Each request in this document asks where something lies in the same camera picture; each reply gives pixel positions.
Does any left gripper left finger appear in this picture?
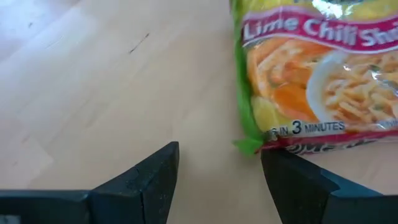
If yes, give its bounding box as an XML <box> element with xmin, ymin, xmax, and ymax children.
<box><xmin>0</xmin><ymin>141</ymin><xmax>180</xmax><ymax>224</ymax></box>

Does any green lime chili shrimp pack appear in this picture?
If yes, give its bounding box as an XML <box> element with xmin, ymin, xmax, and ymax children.
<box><xmin>229</xmin><ymin>0</ymin><xmax>398</xmax><ymax>156</ymax></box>

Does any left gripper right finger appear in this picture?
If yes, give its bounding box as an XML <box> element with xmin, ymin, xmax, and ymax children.
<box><xmin>260</xmin><ymin>149</ymin><xmax>398</xmax><ymax>224</ymax></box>

